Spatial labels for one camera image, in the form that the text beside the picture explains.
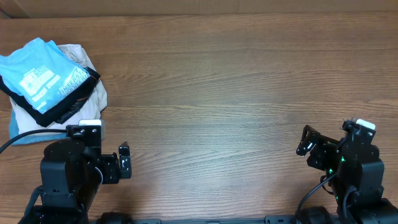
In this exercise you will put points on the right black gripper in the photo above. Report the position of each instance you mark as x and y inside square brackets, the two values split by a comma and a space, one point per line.
[324, 146]

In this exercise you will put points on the folded black garment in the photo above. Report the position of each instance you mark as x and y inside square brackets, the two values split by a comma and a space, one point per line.
[65, 109]

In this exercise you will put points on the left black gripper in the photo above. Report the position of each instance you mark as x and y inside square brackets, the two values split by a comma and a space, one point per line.
[113, 172]

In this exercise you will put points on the light blue printed t-shirt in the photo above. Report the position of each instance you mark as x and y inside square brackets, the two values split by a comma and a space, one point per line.
[42, 74]

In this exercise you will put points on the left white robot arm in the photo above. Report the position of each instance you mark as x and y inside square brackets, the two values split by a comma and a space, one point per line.
[72, 174]

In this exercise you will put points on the folded beige garment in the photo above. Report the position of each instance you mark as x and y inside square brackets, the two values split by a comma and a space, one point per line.
[22, 122]

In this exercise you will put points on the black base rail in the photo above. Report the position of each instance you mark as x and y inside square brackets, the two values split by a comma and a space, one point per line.
[125, 218]

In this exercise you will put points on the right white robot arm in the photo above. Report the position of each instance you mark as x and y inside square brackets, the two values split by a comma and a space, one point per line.
[354, 171]

